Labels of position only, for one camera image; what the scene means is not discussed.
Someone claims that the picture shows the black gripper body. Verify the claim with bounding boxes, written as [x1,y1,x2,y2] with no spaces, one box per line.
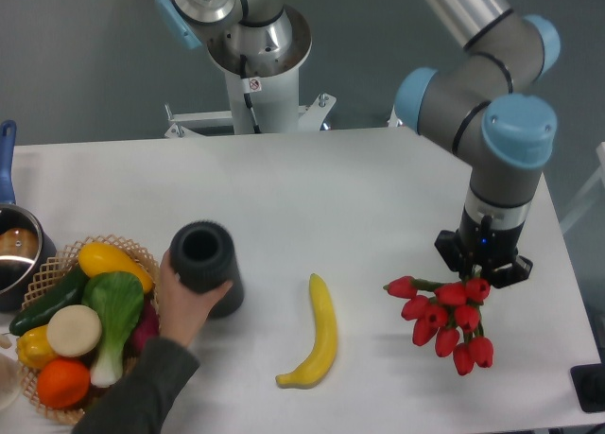
[435,200,533,288]

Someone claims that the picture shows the red tulip bouquet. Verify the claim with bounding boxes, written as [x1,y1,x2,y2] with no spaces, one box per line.
[383,276,494,376]

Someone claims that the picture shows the black cylindrical vase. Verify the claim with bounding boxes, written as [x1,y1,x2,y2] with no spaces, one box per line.
[169,220,245,319]

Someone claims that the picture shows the dark grey sleeved forearm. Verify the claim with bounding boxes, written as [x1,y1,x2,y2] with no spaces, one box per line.
[72,337,199,434]

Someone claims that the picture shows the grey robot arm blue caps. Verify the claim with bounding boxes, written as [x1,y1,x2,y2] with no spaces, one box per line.
[393,0,561,288]

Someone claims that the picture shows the person's bare hand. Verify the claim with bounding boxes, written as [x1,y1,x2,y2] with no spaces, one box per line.
[159,250,233,348]

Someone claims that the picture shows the black device at edge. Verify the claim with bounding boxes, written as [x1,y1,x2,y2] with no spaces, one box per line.
[570,363,604,413]

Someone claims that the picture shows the yellow banana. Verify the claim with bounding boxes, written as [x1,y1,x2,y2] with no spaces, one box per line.
[275,273,338,390]

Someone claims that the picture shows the purple red vegetable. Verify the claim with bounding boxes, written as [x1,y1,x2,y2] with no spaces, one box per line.
[130,299,159,354]

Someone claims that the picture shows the green bok choy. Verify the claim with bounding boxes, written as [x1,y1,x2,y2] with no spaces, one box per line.
[82,271,144,388]

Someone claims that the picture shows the yellow squash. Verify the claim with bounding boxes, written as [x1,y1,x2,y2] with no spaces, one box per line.
[78,242,154,294]

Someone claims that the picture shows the woven wicker basket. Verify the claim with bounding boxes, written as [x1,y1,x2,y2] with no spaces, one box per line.
[18,234,160,425]

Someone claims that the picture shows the dark green cucumber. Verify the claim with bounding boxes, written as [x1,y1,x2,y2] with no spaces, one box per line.
[9,265,89,337]

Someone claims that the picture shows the round beige bun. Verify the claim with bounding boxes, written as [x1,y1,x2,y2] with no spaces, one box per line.
[46,304,102,357]

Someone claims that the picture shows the orange fruit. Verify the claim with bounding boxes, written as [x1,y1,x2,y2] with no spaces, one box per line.
[36,358,91,409]

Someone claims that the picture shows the yellow bell pepper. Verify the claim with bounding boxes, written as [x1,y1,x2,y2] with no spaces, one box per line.
[17,325,58,370]

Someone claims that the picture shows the white frame at right edge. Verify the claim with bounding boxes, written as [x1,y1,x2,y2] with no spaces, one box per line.
[560,142,604,235]

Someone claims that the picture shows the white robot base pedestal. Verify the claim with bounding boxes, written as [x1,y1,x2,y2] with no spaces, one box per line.
[154,0,337,139]

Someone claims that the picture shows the blue handled saucepan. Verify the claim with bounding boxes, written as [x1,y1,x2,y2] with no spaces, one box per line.
[1,120,56,312]

